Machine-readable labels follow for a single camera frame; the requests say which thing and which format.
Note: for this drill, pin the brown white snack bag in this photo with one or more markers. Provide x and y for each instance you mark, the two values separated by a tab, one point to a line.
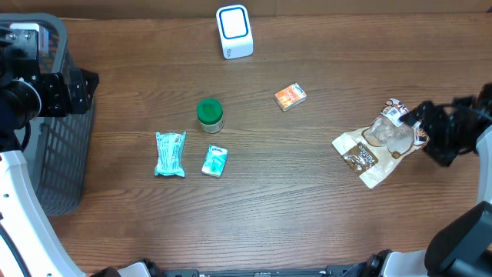
373	152

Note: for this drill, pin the white barcode scanner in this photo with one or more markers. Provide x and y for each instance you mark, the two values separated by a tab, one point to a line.
235	31

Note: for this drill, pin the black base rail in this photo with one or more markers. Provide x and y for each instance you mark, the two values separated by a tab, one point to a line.
329	271

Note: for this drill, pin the green lid jar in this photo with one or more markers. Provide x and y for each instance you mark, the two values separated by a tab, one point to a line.
210	115

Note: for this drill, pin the grey plastic mesh basket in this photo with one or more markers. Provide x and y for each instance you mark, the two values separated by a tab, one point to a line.
57	152

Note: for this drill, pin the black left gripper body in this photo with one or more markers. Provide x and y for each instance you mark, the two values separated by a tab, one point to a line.
56	97

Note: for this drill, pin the mint green wipes packet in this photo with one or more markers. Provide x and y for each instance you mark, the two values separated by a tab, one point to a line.
170	147

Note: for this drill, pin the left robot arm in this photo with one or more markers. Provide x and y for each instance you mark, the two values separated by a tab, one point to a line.
29	245

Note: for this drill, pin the teal tissue packet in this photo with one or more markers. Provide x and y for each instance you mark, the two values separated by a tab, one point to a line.
214	161

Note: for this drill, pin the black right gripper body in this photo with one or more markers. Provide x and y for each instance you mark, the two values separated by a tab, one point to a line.
450	136

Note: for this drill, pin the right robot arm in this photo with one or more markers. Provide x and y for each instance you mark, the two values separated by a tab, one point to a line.
462	248

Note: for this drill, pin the orange tissue packet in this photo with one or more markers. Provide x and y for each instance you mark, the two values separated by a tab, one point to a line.
289	97

